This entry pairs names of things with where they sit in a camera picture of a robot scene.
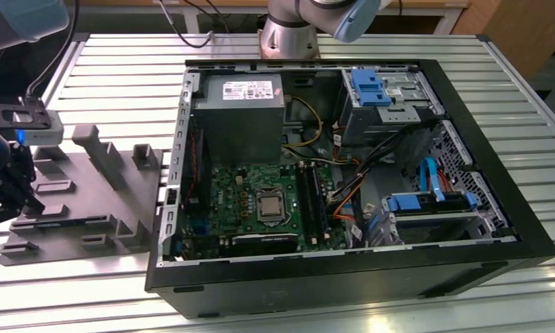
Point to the blue drive latch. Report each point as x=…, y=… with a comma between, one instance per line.
x=370, y=90

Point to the grey parts rack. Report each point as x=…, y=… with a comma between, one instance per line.
x=83, y=201

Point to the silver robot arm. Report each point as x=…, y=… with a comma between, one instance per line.
x=288, y=34

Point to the grey power supply unit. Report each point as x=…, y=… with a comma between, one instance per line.
x=241, y=132

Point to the silver CPU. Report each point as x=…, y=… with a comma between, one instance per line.
x=272, y=207

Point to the green motherboard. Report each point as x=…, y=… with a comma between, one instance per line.
x=227, y=208

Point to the white frame wooden desk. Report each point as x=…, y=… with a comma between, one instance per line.
x=453, y=17

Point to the black graphics card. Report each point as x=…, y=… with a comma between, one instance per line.
x=264, y=246

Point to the hard disk in blue carrier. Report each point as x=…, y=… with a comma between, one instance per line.
x=409, y=203

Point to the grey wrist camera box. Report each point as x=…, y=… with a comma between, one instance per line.
x=42, y=137

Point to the wooden cabinet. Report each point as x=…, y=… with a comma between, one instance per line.
x=515, y=27

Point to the black PC case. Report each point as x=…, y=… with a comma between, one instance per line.
x=306, y=288

